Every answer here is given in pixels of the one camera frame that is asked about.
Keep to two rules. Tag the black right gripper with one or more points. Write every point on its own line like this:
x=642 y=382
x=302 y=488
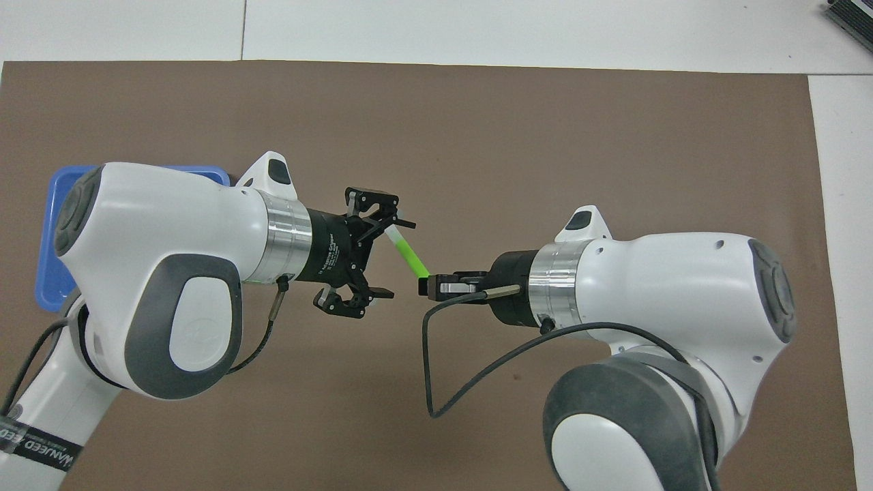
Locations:
x=511 y=290

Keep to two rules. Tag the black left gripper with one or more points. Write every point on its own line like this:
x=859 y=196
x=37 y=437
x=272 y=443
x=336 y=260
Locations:
x=337 y=249

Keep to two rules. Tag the brown table mat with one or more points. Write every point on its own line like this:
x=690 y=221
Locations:
x=477 y=136

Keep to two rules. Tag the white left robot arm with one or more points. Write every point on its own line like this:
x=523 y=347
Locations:
x=150 y=239

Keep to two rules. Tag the green pen white cap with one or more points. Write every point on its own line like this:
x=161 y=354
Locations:
x=409 y=256

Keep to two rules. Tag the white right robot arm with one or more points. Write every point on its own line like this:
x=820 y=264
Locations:
x=668 y=286

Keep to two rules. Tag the blue plastic tray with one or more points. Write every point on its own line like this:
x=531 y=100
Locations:
x=46 y=273

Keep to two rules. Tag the grey ribbed device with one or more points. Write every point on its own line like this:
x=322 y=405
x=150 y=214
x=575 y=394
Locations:
x=852 y=17

